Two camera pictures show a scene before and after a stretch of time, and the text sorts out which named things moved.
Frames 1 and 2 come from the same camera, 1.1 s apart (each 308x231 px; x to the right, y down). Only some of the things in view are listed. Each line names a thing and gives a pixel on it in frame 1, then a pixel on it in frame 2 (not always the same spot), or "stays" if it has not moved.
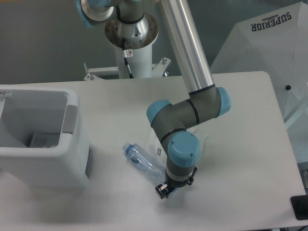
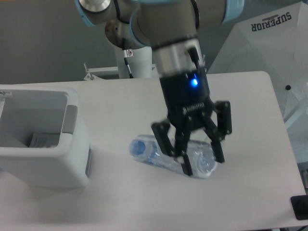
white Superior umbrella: x=275 y=42 stays
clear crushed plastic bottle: x=149 y=164 -> x=147 y=147
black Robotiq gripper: x=162 y=190 -> x=187 y=101
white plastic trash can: x=40 y=147 stays
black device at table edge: x=300 y=206 stays
